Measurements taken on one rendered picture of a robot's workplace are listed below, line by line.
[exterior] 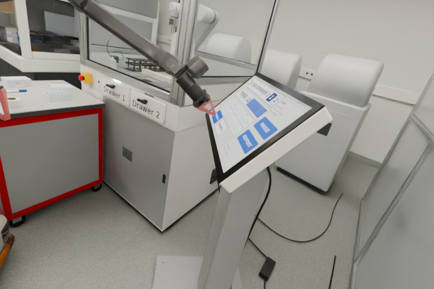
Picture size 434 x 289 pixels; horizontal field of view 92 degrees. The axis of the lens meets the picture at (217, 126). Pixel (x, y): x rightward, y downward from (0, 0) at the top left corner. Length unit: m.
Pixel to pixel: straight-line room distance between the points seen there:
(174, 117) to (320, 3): 3.48
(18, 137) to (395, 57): 4.11
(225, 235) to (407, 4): 3.74
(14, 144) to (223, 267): 1.24
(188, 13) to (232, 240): 1.00
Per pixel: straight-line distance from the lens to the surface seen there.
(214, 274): 1.14
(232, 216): 0.88
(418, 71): 3.96
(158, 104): 1.18
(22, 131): 1.53
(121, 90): 1.45
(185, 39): 1.06
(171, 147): 1.20
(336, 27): 4.06
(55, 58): 2.21
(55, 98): 1.62
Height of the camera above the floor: 1.28
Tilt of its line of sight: 21 degrees down
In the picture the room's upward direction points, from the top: 12 degrees clockwise
